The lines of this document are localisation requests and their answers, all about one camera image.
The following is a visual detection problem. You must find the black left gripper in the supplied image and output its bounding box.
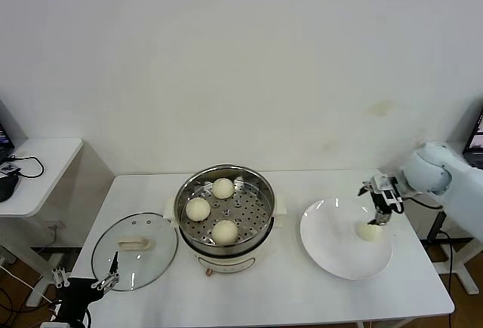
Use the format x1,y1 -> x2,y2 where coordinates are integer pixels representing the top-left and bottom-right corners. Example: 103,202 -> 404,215
51,251 -> 121,323

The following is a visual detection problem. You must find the black laptop beside mouse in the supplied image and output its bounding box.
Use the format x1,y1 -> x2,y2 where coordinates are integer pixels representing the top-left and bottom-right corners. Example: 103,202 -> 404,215
0,98 -> 16,163

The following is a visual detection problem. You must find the white side table with label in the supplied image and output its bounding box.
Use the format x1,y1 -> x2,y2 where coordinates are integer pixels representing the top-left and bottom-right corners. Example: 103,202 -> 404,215
425,141 -> 483,295

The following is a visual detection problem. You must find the perforated steel steamer basket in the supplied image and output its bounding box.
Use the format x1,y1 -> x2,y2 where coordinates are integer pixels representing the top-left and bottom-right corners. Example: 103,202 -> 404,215
175,164 -> 276,249

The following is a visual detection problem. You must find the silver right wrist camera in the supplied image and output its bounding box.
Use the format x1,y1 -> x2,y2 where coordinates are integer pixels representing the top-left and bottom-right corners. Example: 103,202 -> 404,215
383,187 -> 405,214

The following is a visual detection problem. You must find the black computer mouse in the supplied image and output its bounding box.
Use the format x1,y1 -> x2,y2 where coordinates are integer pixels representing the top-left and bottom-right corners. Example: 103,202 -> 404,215
0,172 -> 20,204

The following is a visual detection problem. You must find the white side table with mouse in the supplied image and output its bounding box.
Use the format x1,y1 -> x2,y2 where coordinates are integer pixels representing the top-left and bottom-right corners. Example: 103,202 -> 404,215
0,138 -> 84,308

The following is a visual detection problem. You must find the white steamed baozi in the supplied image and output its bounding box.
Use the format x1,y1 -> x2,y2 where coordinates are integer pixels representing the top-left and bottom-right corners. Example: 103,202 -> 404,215
211,219 -> 240,247
185,198 -> 211,222
211,177 -> 235,200
356,222 -> 386,243

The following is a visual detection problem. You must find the looped black desk cable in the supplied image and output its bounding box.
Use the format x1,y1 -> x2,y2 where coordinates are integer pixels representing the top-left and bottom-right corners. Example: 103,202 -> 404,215
7,155 -> 45,180

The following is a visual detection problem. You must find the black cable with adapter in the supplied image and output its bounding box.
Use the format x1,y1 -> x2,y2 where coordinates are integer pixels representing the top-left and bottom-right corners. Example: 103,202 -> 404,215
426,210 -> 454,328

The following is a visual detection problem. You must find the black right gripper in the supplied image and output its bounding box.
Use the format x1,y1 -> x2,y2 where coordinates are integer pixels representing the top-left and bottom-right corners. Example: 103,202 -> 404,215
357,176 -> 397,228

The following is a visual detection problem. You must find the white round plate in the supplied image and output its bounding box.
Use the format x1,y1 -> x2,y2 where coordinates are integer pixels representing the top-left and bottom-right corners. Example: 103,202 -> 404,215
300,198 -> 393,280

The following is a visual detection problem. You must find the glass lid with cream handle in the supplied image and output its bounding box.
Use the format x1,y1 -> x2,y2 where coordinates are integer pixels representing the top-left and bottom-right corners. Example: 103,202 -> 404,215
91,212 -> 179,292

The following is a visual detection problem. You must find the white floor cable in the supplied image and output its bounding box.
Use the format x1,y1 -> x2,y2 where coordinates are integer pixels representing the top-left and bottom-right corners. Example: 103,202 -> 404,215
0,265 -> 54,302

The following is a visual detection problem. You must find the black laptop with white cable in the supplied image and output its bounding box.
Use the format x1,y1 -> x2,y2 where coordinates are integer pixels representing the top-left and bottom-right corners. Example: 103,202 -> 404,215
462,100 -> 483,169

